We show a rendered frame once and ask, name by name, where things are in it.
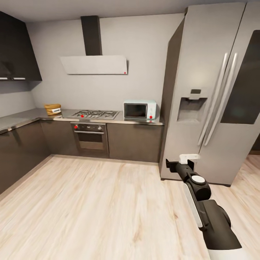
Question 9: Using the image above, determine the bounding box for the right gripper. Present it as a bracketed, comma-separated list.
[166, 159, 194, 177]

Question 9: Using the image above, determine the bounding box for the microwave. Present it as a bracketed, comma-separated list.
[123, 99, 156, 119]

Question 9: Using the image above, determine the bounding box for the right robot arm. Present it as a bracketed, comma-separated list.
[166, 154, 249, 260]

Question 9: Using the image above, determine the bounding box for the popcorn bag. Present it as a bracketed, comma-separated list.
[44, 104, 61, 115]

